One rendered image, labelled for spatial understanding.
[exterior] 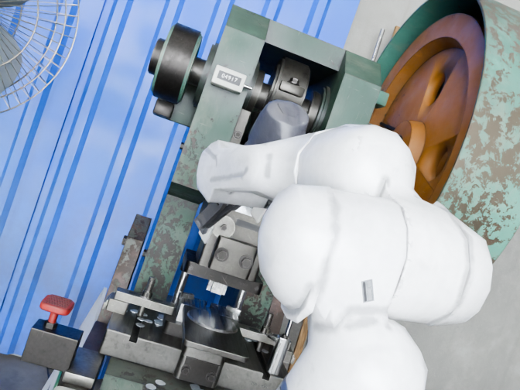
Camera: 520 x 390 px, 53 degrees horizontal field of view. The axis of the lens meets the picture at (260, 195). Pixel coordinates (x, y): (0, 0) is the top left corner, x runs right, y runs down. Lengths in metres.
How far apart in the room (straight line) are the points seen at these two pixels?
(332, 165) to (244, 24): 0.78
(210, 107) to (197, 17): 1.35
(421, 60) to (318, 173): 1.09
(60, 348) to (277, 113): 0.64
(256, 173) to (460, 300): 0.29
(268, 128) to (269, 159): 0.21
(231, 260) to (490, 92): 0.66
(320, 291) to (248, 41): 0.87
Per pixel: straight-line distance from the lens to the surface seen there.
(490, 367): 3.16
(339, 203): 0.44
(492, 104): 1.09
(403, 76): 1.66
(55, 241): 2.54
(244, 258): 1.24
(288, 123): 0.84
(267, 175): 0.64
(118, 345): 1.26
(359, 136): 0.52
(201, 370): 1.24
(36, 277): 2.58
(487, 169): 1.08
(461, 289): 0.49
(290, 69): 1.30
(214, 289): 1.34
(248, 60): 1.22
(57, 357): 1.17
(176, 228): 1.51
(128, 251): 1.61
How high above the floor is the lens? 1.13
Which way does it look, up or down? 1 degrees down
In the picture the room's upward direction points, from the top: 19 degrees clockwise
